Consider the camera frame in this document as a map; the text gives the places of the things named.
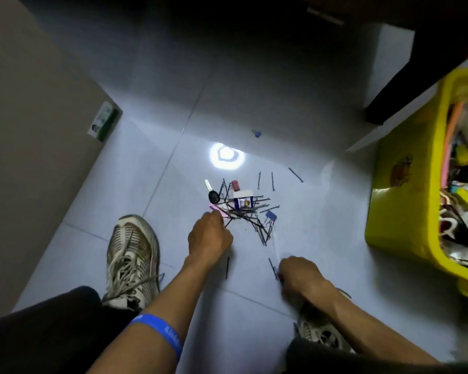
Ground person's left hand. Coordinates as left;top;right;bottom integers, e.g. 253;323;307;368
183;209;235;269

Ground green white small box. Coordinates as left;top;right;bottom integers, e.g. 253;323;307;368
87;100;120;143

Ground blue wristband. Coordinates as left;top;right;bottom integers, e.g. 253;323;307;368
128;313;184;361

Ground brown cardboard panel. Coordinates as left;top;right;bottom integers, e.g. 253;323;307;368
0;0;123;324

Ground person's left shoe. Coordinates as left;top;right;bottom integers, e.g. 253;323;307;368
101;215;164;312

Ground scatter of black hairpins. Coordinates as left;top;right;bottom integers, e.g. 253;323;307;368
214;167;305;283

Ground person's dark trousers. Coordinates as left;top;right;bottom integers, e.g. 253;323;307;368
0;286;468;374

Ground person's shoe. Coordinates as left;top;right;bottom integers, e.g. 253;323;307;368
293;288;356;354
101;215;164;312

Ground yellow plastic bin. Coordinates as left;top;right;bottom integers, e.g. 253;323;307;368
365;68;468;304

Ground person's right hand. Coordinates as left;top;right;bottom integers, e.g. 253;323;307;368
277;256;336;308

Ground black car key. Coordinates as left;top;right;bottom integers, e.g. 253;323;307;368
204;179;221;205

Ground orange pencil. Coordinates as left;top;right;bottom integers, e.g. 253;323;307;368
440;101;465;190

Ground person's right forearm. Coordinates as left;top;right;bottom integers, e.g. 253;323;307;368
323;284;444;367

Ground person's right shoe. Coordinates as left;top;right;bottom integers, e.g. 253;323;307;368
293;288;356;354

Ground dark wooden bed frame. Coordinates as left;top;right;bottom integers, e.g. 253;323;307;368
304;0;468;126

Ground person's left forearm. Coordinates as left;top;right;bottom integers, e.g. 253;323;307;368
85;260;227;374

